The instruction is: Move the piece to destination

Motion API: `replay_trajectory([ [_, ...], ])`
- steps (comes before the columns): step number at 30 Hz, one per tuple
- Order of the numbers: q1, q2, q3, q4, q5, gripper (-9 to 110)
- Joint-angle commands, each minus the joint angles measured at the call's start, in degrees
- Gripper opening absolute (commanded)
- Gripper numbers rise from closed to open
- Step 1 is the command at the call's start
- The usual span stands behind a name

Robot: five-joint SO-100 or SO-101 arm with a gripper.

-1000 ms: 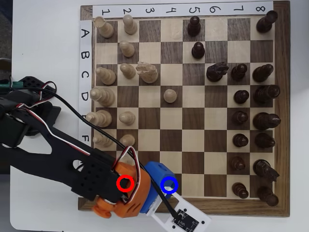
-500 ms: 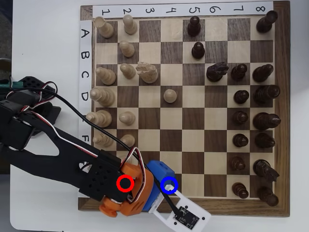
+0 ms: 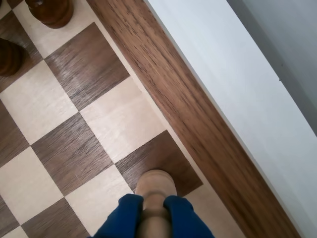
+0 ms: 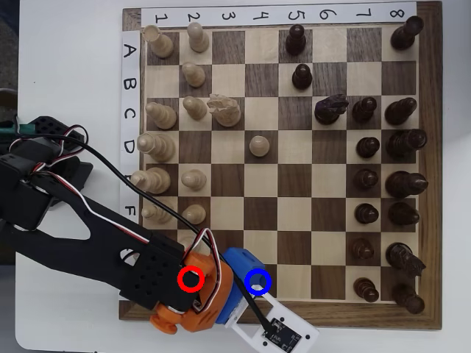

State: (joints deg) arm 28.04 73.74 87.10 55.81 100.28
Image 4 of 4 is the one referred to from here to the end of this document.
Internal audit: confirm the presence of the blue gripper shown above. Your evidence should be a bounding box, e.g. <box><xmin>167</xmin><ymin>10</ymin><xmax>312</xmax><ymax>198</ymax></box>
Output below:
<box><xmin>215</xmin><ymin>246</ymin><xmax>273</xmax><ymax>325</ymax></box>

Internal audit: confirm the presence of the wooden chessboard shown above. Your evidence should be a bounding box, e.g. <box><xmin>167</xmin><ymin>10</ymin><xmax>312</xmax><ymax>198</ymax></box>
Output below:
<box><xmin>118</xmin><ymin>1</ymin><xmax>444</xmax><ymax>331</ymax></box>

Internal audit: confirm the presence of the dark wooden pawn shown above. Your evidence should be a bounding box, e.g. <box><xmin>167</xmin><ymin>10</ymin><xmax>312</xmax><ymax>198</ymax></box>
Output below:
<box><xmin>291</xmin><ymin>63</ymin><xmax>314</xmax><ymax>91</ymax></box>
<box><xmin>351</xmin><ymin>96</ymin><xmax>378</xmax><ymax>124</ymax></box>
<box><xmin>348</xmin><ymin>237</ymin><xmax>375</xmax><ymax>260</ymax></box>
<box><xmin>353</xmin><ymin>277</ymin><xmax>380</xmax><ymax>304</ymax></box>
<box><xmin>354</xmin><ymin>203</ymin><xmax>380</xmax><ymax>225</ymax></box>
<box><xmin>355</xmin><ymin>136</ymin><xmax>381</xmax><ymax>160</ymax></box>
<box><xmin>286</xmin><ymin>24</ymin><xmax>308</xmax><ymax>57</ymax></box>
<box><xmin>353</xmin><ymin>168</ymin><xmax>380</xmax><ymax>191</ymax></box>

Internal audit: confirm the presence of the light wooden bishop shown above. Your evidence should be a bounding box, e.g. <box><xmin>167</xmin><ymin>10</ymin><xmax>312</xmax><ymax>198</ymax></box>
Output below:
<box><xmin>145</xmin><ymin>101</ymin><xmax>177</xmax><ymax>130</ymax></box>
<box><xmin>141</xmin><ymin>200</ymin><xmax>174</xmax><ymax>226</ymax></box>

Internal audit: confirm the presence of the dark wooden knight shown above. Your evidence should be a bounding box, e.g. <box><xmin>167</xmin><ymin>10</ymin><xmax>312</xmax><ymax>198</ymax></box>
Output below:
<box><xmin>314</xmin><ymin>93</ymin><xmax>350</xmax><ymax>125</ymax></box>
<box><xmin>385</xmin><ymin>241</ymin><xmax>427</xmax><ymax>277</ymax></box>

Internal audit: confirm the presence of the dark wooden rook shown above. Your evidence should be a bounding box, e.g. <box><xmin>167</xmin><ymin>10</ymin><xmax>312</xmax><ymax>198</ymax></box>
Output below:
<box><xmin>389</xmin><ymin>15</ymin><xmax>425</xmax><ymax>51</ymax></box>
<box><xmin>391</xmin><ymin>282</ymin><xmax>426</xmax><ymax>315</ymax></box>

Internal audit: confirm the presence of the light wooden king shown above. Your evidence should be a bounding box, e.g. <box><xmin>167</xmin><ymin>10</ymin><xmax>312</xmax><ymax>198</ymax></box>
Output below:
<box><xmin>130</xmin><ymin>167</ymin><xmax>171</xmax><ymax>195</ymax></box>

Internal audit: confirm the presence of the dark wooden bishop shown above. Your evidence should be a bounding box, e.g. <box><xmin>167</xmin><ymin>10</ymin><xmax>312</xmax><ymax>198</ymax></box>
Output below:
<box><xmin>387</xmin><ymin>201</ymin><xmax>421</xmax><ymax>227</ymax></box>
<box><xmin>384</xmin><ymin>97</ymin><xmax>419</xmax><ymax>126</ymax></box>

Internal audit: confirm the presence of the light wooden queen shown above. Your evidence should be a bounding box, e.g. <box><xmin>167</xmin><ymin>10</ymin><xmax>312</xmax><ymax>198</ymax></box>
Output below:
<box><xmin>136</xmin><ymin>132</ymin><xmax>177</xmax><ymax>163</ymax></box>

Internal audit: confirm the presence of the dark wooden king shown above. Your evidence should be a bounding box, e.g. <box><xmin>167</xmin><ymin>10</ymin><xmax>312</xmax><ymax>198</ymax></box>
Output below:
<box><xmin>384</xmin><ymin>171</ymin><xmax>429</xmax><ymax>199</ymax></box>

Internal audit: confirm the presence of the light wooden knight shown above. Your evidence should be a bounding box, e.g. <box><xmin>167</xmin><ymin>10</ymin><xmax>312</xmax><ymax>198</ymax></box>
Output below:
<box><xmin>206</xmin><ymin>93</ymin><xmax>243</xmax><ymax>128</ymax></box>

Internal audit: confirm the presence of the dark wooden queen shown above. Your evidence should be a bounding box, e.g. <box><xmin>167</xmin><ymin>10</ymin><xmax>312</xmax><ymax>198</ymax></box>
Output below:
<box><xmin>385</xmin><ymin>128</ymin><xmax>428</xmax><ymax>160</ymax></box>

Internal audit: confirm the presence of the white paper letter strip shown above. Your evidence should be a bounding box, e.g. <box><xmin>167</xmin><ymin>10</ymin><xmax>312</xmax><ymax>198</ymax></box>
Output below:
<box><xmin>118</xmin><ymin>29</ymin><xmax>143</xmax><ymax>264</ymax></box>

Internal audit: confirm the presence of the light wooden rook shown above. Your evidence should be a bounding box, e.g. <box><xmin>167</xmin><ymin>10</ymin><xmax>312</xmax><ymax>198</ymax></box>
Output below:
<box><xmin>142</xmin><ymin>24</ymin><xmax>174</xmax><ymax>59</ymax></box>

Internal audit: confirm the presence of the white paper number strip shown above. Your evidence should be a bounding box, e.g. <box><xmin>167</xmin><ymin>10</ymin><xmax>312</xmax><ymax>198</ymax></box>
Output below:
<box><xmin>141</xmin><ymin>1</ymin><xmax>417</xmax><ymax>27</ymax></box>

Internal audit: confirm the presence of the green plastic clamp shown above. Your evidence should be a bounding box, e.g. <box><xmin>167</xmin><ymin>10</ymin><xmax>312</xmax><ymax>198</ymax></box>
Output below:
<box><xmin>0</xmin><ymin>123</ymin><xmax>36</xmax><ymax>138</ymax></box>

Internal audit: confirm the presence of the round grey object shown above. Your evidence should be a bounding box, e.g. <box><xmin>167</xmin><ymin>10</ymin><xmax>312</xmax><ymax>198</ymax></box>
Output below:
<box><xmin>0</xmin><ymin>88</ymin><xmax>18</xmax><ymax>122</ymax></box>

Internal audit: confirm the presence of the black camera cable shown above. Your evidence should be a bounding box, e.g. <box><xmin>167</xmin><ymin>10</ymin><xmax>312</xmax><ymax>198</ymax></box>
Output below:
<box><xmin>9</xmin><ymin>134</ymin><xmax>275</xmax><ymax>328</ymax></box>

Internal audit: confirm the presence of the red white black servo wire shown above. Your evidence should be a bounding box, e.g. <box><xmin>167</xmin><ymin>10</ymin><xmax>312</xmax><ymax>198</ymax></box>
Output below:
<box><xmin>54</xmin><ymin>124</ymin><xmax>89</xmax><ymax>154</ymax></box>
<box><xmin>183</xmin><ymin>227</ymin><xmax>226</xmax><ymax>315</ymax></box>
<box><xmin>27</xmin><ymin>171</ymin><xmax>152</xmax><ymax>246</ymax></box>

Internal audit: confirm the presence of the white camera mount with board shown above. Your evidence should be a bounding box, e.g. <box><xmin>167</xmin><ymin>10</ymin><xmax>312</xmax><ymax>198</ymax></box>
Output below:
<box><xmin>224</xmin><ymin>290</ymin><xmax>320</xmax><ymax>350</ymax></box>

